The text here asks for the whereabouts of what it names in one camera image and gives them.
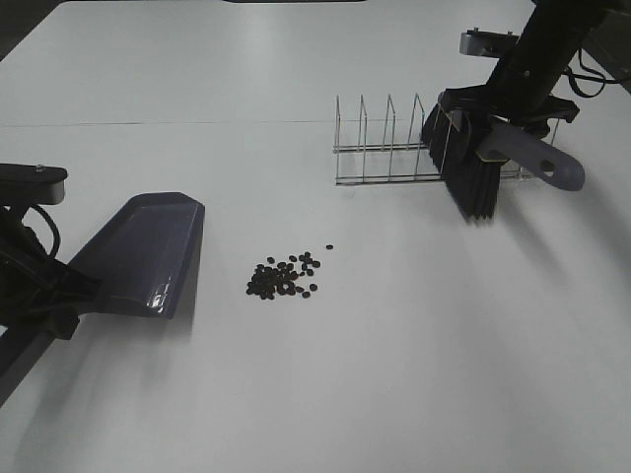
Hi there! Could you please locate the pile of coffee beans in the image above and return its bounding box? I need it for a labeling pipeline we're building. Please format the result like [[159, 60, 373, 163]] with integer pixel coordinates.
[[245, 251, 321, 301]]

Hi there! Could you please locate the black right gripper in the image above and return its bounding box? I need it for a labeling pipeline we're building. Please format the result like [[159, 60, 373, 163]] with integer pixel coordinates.
[[440, 53, 580, 126]]

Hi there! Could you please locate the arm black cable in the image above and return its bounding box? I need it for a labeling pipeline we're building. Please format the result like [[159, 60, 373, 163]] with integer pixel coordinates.
[[559, 43, 631, 100], [19, 201, 63, 260]]

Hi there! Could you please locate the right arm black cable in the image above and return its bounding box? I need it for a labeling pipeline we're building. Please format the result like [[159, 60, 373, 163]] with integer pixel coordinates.
[[559, 43, 631, 100]]

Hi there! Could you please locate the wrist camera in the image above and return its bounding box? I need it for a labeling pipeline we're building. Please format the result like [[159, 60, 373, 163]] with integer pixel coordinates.
[[459, 28, 520, 58], [1, 164, 68, 206]]

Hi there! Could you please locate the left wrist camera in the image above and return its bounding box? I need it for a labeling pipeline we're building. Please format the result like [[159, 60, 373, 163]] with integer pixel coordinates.
[[1, 164, 68, 206]]

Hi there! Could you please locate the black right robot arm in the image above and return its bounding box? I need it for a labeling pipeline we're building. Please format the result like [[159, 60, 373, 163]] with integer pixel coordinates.
[[438, 1, 630, 129]]

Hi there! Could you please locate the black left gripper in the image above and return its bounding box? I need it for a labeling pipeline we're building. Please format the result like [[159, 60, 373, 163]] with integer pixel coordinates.
[[1, 206, 102, 340]]

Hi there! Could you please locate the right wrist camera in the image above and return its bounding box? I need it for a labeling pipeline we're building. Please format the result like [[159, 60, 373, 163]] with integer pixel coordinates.
[[459, 28, 520, 58]]

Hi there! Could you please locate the chrome wire rack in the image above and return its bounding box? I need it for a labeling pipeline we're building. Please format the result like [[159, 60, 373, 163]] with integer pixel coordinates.
[[333, 93, 561, 186]]

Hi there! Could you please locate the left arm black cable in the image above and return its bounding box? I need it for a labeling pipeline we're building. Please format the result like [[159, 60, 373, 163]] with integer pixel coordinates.
[[19, 201, 63, 260]]

